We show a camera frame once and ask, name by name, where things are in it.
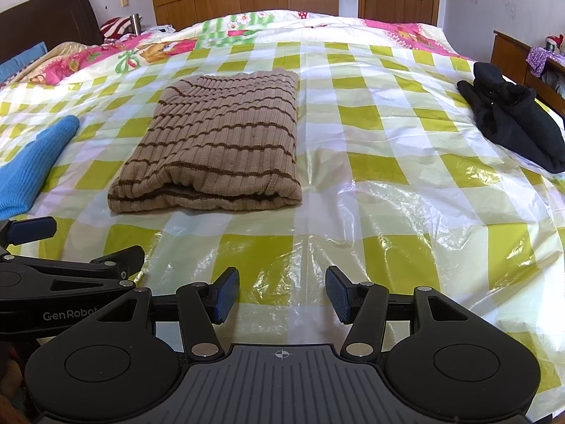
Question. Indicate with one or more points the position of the wooden cabinet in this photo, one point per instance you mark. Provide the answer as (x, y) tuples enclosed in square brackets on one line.
[(507, 53)]

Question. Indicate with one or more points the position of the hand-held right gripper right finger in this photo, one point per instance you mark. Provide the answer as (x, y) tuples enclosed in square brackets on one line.
[(339, 296)]

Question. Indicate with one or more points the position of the red and white toy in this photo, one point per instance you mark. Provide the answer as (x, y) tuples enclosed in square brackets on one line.
[(554, 43)]

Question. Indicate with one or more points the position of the black garment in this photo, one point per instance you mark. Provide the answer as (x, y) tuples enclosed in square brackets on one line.
[(516, 115)]

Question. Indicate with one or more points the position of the red striped cloth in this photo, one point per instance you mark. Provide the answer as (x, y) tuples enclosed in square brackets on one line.
[(114, 28)]

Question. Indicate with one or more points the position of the blue knit garment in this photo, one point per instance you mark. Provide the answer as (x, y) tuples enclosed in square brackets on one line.
[(31, 163)]

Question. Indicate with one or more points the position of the brown striped ribbed sweater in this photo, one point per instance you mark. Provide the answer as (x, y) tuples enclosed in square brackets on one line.
[(220, 141)]

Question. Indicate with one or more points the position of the white plastic bag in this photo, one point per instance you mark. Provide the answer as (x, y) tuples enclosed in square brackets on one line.
[(161, 29)]

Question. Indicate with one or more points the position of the dark wooden headboard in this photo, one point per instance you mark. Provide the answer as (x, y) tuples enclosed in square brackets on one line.
[(48, 17)]

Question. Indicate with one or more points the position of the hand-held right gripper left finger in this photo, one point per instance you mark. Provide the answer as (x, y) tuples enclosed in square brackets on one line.
[(226, 296)]

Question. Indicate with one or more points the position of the purple cloth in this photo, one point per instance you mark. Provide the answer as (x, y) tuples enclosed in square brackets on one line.
[(543, 58)]

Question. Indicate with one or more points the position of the pale yellow pillow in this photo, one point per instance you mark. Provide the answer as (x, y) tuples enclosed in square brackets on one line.
[(70, 49)]

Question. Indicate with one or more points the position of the checked cartoon-print bedsheet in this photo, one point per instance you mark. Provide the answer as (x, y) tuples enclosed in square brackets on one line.
[(397, 150)]

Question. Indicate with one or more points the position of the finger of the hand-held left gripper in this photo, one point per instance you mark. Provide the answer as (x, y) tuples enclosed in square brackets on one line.
[(110, 267), (31, 229)]

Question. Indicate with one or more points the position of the blue pillow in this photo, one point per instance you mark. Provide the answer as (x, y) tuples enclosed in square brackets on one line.
[(20, 62)]

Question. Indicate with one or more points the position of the metal bottle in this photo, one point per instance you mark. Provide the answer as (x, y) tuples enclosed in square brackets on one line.
[(135, 24)]

